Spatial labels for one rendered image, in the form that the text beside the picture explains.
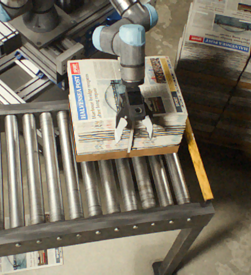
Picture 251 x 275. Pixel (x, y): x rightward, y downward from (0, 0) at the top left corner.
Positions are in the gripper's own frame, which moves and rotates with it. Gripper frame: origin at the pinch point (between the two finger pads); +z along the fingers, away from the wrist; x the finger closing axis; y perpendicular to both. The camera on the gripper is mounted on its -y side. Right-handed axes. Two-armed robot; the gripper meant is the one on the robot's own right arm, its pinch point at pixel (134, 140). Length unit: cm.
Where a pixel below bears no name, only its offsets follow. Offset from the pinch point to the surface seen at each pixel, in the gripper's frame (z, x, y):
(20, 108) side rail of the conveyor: 1, 36, 40
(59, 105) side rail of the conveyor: 0.9, 21.5, 39.9
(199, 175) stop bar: 20.6, -25.9, 8.1
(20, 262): 86, 45, 55
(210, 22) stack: -21, -50, 70
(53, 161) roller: 14.7, 26.1, 19.3
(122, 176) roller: 20.0, 2.1, 12.6
